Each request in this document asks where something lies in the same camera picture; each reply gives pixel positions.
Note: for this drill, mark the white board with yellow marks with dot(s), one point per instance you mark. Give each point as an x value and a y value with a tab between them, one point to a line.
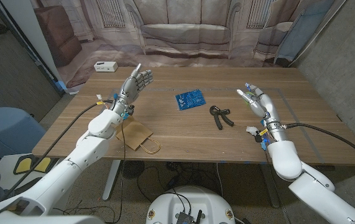
25	165

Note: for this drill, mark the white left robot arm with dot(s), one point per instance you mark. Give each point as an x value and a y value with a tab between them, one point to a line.
87	149

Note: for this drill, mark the black floor fan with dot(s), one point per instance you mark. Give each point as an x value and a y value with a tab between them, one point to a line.
132	169

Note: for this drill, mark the grey table leg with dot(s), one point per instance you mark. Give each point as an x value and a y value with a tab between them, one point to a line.
270	186

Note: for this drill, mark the brown paper bag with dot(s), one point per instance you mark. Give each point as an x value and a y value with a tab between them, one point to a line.
135	133

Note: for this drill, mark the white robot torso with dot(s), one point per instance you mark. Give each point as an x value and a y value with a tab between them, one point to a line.
189	199

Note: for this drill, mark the black grip strengthener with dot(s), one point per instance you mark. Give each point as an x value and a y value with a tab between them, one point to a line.
219	124

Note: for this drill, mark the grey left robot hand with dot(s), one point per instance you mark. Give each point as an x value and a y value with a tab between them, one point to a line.
130	88

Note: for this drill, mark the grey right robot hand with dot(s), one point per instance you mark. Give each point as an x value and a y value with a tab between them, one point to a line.
265	105

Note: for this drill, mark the blue gel bag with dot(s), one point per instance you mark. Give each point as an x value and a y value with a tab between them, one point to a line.
189	99

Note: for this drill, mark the white crumpled cloth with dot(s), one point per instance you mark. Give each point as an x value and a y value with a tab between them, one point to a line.
252	130

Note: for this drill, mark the white table leg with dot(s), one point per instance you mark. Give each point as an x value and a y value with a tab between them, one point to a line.
112	180

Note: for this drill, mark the blue plastic bin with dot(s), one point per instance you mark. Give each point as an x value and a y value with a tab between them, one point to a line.
6	127

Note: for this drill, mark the printed sofa backdrop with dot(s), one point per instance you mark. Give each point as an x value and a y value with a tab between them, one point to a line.
183	31

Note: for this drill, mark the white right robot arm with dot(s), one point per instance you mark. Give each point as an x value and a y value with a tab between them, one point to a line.
286	158

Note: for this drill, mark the white power box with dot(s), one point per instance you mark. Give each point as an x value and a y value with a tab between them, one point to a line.
105	66

